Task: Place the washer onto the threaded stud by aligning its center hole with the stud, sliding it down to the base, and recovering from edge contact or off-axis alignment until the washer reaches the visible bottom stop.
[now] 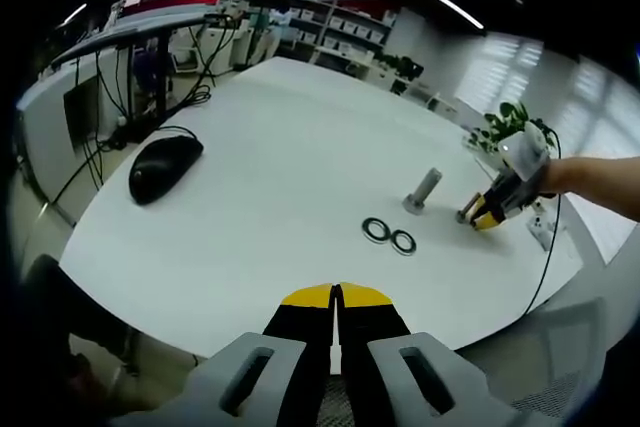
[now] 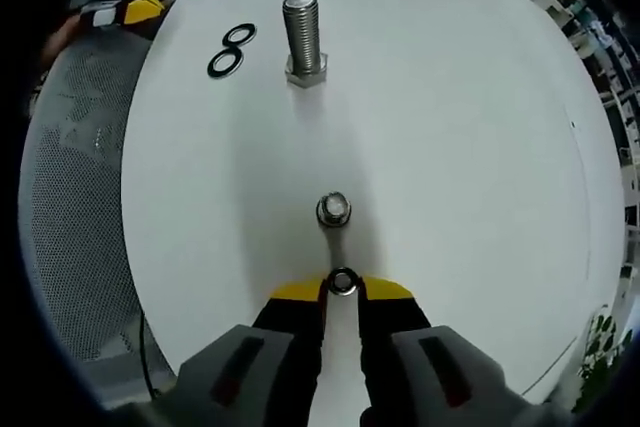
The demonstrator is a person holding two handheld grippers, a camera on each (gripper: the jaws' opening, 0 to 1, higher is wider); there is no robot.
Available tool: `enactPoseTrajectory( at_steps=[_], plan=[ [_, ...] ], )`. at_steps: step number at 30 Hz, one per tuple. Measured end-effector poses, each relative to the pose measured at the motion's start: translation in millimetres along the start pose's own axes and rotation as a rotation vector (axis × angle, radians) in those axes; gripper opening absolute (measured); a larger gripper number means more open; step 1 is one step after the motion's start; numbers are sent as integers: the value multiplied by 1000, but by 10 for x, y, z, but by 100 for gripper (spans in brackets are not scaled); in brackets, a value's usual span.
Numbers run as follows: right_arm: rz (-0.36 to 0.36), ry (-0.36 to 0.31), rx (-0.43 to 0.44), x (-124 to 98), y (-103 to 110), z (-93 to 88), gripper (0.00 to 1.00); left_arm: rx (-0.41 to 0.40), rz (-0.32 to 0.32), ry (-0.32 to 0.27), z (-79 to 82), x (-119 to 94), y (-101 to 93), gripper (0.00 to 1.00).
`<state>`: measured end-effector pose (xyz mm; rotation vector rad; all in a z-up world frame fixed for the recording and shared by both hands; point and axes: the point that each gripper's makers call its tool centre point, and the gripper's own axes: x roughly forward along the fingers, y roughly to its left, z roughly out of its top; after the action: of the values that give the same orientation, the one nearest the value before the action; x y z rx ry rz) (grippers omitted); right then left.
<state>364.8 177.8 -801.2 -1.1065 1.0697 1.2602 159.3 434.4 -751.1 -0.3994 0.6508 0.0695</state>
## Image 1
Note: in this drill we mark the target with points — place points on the black computer mouse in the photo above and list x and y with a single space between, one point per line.
160 169

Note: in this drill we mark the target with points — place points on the thin threaded metal stud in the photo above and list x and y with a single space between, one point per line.
465 212

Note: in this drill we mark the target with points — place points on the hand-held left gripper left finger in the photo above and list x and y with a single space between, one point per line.
280 362

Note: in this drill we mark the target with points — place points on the green potted plant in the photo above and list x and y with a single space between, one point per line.
500 124

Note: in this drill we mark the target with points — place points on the shelf with white boxes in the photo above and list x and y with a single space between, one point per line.
340 22

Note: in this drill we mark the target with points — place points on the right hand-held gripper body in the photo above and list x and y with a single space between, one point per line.
525 154

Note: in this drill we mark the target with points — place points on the thick threaded metal stud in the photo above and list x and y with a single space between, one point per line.
427 187

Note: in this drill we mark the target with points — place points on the standing desk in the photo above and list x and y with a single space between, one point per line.
125 37

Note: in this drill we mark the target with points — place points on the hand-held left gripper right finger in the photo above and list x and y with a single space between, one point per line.
380 362

